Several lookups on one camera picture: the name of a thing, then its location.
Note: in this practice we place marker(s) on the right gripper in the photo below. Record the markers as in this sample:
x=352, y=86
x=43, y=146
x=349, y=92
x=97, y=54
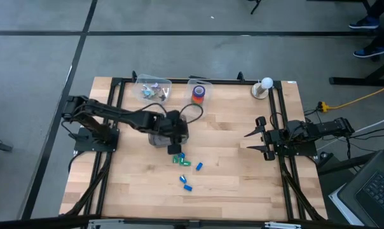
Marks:
x=272, y=140

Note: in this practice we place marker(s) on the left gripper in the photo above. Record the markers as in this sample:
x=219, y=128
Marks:
x=176, y=125

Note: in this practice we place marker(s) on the grey translucent plastic bin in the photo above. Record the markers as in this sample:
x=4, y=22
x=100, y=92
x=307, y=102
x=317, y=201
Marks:
x=155, y=140

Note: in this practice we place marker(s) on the black staple remover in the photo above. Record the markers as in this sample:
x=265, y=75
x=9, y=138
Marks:
x=161, y=98

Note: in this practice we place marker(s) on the clear plastic bin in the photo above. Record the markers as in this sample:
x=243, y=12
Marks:
x=139, y=83
x=206, y=109

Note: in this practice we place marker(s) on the blue tape roll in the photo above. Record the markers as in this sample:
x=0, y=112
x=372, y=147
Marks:
x=194, y=92

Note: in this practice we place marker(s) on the pale green staple remover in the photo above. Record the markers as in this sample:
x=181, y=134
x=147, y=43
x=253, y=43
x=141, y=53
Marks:
x=153, y=94

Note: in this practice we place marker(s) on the light blue staple remover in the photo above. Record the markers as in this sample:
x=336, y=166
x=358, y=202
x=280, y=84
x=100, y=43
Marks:
x=146, y=92

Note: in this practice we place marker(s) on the purple staple remover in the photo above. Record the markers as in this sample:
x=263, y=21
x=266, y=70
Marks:
x=155, y=85

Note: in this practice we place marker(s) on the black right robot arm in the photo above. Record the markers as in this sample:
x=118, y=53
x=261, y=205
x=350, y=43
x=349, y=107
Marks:
x=325, y=127

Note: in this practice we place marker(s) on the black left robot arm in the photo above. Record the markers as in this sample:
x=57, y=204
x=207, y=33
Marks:
x=115, y=111

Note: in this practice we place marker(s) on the white bulb lamp wooden base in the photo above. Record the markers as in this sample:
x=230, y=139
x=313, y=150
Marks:
x=264, y=85

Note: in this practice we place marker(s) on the black desk leg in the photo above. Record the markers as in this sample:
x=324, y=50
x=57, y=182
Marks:
x=344, y=163

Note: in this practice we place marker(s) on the black desk foot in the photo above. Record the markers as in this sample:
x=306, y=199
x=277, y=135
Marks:
x=363, y=81

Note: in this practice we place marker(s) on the black laptop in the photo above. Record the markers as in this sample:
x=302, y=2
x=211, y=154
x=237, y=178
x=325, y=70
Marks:
x=373, y=191

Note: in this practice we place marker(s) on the black tripod leg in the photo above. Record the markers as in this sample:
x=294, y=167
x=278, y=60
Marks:
x=255, y=6

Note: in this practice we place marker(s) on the person's blue shoe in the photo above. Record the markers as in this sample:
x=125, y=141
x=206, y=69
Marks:
x=365, y=23
x=370, y=52

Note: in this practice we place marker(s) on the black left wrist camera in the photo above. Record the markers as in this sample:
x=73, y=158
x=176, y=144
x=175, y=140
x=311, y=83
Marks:
x=174, y=149

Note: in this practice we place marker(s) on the black aluminium table frame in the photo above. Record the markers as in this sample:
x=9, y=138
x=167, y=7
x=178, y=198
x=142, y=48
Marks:
x=230, y=81

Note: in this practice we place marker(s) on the silver aluminium bracket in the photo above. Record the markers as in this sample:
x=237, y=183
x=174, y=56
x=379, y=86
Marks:
x=282, y=225
x=104, y=223

